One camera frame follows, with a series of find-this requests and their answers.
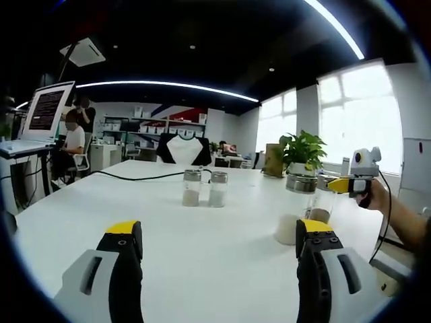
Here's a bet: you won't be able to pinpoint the white standing desk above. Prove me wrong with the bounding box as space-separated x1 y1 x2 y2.
0 143 57 217

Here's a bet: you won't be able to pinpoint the tall seasoning bottle brown granules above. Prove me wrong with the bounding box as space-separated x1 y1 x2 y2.
308 174 340 225

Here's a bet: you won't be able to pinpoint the black tripod stand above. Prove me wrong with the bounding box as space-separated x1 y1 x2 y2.
58 40 81 82

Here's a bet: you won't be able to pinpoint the tall seasoning bottle pale powder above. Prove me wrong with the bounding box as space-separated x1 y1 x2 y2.
273 172 319 246

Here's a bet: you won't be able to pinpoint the wall shelf with white bins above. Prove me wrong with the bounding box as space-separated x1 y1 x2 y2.
100 105 208 151

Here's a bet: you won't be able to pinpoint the black table cable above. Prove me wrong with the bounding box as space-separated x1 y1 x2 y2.
88 169 211 185

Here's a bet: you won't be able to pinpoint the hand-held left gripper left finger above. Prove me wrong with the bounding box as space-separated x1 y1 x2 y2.
53 220 144 323

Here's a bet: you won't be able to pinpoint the green potted plant white pot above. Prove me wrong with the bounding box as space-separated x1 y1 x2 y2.
279 129 329 178

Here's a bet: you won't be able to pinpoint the white cabinet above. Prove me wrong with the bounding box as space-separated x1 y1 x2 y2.
401 135 431 195

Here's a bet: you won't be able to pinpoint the open laptop dark screen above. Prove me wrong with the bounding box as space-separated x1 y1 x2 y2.
0 80 77 151

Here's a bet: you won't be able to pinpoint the small seasoning bottle white powder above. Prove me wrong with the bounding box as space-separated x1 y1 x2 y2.
207 171 230 209

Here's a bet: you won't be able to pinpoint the ceiling light strip near window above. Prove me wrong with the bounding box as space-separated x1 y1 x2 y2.
302 0 366 61

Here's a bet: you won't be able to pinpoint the small seasoning bottle beige powder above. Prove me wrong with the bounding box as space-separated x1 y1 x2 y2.
182 169 203 208

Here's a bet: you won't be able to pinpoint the person's right hand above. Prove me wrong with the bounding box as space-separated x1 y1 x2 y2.
358 180 391 212

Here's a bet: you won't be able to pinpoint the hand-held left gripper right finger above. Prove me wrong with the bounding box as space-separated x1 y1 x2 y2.
295 218 383 323

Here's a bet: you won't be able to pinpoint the ceiling air conditioner cassette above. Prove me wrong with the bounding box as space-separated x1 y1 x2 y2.
59 36 106 67

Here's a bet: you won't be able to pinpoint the wide window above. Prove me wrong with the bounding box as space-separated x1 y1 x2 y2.
317 61 403 176

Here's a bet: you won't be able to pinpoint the narrow window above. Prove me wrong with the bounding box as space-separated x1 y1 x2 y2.
256 89 298 155

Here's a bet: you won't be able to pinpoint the white office chair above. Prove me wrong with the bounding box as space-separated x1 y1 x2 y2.
65 131 94 180

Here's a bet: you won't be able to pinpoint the long straight ceiling light strip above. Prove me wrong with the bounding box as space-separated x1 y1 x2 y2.
75 79 260 103

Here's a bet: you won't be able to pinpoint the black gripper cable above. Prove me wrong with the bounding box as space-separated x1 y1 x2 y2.
368 168 393 265

